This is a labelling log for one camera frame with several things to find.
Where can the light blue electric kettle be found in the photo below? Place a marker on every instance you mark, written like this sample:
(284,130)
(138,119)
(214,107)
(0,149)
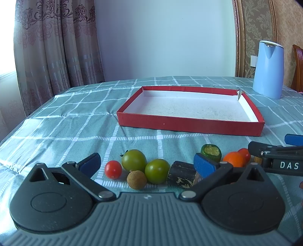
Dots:
(269,72)

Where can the wooden chair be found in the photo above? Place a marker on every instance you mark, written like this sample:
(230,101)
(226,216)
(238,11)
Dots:
(297,82)

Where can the green cucumber piece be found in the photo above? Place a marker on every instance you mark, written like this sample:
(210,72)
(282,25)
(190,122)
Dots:
(211,152)

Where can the teal plaid bed sheet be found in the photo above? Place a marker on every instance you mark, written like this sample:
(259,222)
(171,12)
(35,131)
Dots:
(83,120)

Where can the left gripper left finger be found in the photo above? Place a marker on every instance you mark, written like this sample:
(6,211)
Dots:
(57,199)

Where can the white wall socket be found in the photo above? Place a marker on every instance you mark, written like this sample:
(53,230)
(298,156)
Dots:
(253,60)

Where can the red cherry tomato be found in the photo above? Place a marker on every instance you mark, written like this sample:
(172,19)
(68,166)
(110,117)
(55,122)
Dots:
(245,153)
(113,169)

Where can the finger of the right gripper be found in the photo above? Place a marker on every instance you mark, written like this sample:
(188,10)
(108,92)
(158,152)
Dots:
(260,148)
(293,139)

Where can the patterned brown curtain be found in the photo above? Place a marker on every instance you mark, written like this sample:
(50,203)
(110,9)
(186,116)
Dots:
(55,48)

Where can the red shallow cardboard box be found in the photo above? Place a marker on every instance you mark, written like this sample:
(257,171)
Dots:
(192,109)

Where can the green tomato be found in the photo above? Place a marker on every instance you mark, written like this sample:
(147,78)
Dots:
(156,171)
(134,160)

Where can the dark eggplant piece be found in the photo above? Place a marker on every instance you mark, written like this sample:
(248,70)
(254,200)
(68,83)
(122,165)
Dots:
(183,175)

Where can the orange tangerine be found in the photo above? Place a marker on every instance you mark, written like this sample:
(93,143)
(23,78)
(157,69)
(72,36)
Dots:
(236,159)

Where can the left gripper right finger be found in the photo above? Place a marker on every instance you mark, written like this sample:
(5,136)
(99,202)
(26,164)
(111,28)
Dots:
(240,200)

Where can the gold padded headboard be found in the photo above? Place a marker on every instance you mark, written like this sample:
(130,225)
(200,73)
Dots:
(277,21)

